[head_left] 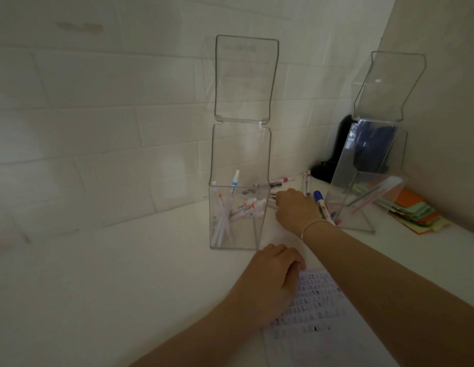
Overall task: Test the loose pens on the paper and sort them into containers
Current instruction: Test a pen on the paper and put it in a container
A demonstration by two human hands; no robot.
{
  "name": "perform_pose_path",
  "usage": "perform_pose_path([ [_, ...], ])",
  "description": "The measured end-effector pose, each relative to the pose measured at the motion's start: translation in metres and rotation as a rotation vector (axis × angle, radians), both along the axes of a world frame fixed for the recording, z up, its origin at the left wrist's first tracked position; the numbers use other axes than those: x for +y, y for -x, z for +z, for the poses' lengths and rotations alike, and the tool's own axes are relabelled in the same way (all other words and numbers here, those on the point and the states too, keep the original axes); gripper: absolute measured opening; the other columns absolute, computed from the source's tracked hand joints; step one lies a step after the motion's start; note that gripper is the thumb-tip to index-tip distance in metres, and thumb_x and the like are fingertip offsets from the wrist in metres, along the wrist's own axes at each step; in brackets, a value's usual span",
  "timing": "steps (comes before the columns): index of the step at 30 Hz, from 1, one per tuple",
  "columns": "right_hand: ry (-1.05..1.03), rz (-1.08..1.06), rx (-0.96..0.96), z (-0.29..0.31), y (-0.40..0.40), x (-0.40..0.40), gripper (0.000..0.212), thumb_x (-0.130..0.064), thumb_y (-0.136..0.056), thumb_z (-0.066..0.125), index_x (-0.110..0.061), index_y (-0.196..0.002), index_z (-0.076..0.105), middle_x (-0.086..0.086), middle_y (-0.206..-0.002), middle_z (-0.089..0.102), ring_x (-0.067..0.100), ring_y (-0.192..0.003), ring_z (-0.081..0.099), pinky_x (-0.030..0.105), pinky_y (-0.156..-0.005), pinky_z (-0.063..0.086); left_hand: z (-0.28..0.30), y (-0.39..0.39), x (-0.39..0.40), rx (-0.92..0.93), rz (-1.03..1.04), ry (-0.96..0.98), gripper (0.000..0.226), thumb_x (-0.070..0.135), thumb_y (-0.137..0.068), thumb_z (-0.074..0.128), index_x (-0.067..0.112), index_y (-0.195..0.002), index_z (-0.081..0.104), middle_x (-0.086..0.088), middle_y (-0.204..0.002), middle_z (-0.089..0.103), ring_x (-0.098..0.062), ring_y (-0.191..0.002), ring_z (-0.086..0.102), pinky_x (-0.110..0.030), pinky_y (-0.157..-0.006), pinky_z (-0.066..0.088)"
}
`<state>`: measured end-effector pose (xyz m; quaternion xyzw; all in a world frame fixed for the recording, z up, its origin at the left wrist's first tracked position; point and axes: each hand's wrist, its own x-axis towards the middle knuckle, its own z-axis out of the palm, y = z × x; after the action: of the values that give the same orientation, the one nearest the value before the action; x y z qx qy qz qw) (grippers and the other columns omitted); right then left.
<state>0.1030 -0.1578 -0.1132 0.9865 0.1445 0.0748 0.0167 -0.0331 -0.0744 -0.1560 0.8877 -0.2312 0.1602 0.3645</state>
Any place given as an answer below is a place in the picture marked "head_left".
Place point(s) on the person's left forearm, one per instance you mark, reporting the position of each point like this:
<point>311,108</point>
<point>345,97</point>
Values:
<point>195,340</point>

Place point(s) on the white pen light blue band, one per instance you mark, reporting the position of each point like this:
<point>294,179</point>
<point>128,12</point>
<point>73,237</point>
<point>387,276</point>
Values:
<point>234,183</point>

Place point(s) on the person's right hand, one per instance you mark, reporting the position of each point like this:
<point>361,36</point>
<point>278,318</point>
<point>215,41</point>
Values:
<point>298,212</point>

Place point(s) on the clear acrylic box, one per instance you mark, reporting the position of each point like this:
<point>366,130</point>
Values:
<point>241,149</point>
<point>386,87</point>

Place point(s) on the black bag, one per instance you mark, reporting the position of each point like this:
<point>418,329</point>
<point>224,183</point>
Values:
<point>325,170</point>

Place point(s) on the stack of coloured sticky notes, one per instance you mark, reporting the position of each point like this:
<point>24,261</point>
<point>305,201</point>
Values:
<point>413,210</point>

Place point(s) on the white pen orange clip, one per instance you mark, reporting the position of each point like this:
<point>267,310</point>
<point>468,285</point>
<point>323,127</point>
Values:
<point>260,205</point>

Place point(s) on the white paper sheet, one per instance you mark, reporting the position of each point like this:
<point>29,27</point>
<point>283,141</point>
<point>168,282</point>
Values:
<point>329,347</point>

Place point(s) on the thick white marker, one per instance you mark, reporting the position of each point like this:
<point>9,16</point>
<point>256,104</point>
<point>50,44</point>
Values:
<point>319,196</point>

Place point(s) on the person's right forearm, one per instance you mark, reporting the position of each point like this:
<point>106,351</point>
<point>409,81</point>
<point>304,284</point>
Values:
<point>394,294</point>

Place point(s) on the person's left hand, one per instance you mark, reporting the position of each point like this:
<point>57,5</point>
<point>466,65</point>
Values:
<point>267,286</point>

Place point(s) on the pile of assorted pens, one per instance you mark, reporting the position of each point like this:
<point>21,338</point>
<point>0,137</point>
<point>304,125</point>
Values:
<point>275,183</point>

